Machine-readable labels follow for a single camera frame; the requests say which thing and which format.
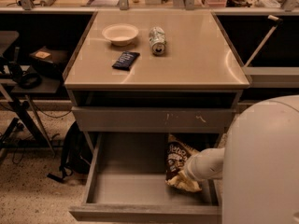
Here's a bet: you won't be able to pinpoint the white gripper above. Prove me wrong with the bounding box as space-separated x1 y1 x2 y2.
184 153 206 181

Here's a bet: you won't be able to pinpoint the brown sea salt chip bag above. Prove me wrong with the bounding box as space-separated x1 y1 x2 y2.
164 134 202 193

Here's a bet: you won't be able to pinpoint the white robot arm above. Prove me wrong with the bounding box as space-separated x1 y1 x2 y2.
184 95 299 224

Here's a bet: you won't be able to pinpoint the closed grey top drawer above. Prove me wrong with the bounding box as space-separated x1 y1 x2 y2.
72 106 235 133

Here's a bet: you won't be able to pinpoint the open grey middle drawer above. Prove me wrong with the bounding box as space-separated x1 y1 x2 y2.
69 133 222 224

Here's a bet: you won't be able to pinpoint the grey drawer cabinet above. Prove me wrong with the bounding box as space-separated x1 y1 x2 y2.
64 9 249 149

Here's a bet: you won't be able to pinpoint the black backpack on floor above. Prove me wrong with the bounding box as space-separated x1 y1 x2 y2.
48 122 93 183

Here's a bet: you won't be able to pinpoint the dark blue snack bar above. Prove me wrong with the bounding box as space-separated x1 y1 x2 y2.
112 51 139 71

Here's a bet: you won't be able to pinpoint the white paper bowl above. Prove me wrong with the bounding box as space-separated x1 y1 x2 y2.
102 23 139 47

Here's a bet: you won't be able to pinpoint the dark side table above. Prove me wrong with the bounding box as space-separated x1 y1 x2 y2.
0 31 64 161

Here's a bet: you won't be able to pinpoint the black box with label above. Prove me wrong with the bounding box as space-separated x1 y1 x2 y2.
29 47 68 79

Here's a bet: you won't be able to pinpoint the black headphones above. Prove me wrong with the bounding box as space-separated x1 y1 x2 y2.
7 62 41 89

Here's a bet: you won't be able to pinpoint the white handled stick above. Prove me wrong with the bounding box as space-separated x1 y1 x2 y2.
244 15 283 67

